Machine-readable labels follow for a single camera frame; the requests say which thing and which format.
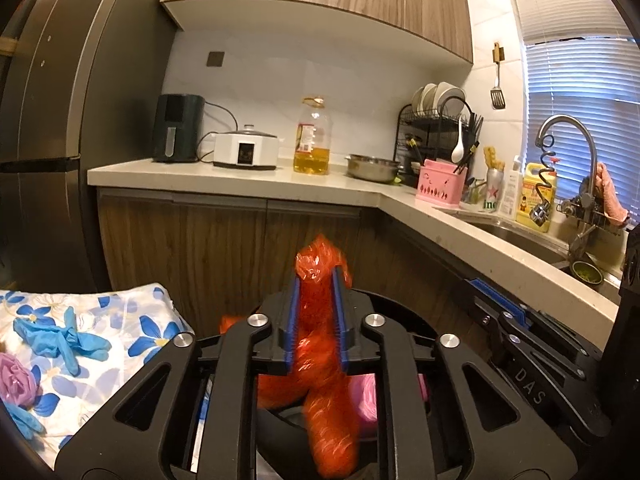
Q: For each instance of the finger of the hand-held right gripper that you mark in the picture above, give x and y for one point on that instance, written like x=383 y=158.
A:
x=530 y=380
x=492 y=290

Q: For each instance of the pink dish cloth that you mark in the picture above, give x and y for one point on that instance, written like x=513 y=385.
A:
x=612 y=195

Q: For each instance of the orange plastic bag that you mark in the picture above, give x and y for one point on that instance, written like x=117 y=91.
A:
x=320 y=280

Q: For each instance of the steel kitchen faucet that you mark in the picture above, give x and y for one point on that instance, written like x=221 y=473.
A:
x=590 y=160

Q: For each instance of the yellow dish brush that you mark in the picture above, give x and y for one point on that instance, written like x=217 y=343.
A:
x=492 y=157

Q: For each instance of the steel kitchen sink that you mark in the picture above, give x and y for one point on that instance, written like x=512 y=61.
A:
x=520 y=242

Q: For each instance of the steel mixing bowl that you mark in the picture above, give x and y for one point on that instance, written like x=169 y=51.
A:
x=372 y=167

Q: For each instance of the white plastic bottle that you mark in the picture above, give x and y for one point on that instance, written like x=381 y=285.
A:
x=511 y=190

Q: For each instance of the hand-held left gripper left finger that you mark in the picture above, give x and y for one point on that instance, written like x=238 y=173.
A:
x=295 y=310

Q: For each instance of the cooking oil bottle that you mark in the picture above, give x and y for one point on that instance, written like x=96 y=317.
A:
x=312 y=145

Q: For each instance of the wooden lower cabinets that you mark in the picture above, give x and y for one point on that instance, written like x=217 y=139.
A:
x=215 y=245

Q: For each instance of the floral tablecloth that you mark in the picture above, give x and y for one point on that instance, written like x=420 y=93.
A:
x=135 y=320

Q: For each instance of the pink utensil holder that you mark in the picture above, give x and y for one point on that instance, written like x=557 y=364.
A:
x=440 y=185

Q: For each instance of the dark chopsticks bundle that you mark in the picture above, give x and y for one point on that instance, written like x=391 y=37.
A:
x=474 y=135

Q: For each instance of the black trash bin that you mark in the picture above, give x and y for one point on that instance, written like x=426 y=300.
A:
x=415 y=317

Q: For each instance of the dark steel refrigerator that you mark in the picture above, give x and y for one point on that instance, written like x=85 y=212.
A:
x=60 y=110

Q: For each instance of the yellow detergent bottle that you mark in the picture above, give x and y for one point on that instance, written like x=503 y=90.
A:
x=530 y=200

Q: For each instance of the black air fryer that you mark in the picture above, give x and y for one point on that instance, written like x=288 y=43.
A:
x=177 y=127

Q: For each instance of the blue rubber glove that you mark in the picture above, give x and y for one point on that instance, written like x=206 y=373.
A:
x=25 y=420
x=60 y=337

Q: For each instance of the white plate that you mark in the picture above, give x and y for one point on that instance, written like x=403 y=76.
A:
x=417 y=99
x=450 y=95
x=430 y=97

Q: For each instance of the purple plastic bag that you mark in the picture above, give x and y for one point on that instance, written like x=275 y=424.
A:
x=17 y=380

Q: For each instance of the black dish rack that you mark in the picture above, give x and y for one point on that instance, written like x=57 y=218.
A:
x=440 y=130

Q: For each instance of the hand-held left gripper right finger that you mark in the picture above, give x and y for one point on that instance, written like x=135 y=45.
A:
x=340 y=310

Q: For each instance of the steel slotted spatula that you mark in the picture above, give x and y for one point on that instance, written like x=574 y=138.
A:
x=497 y=97

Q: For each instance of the pink plastic bag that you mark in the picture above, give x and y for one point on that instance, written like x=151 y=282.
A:
x=362 y=400

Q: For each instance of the window blinds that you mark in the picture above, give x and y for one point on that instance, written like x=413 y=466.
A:
x=580 y=85

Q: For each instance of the white soup spoon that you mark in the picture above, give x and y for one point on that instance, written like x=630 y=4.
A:
x=458 y=152

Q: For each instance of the white electric cooker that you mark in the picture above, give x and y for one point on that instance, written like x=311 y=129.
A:
x=245 y=150

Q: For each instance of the dark wall socket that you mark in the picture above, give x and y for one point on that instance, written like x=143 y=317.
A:
x=214 y=59

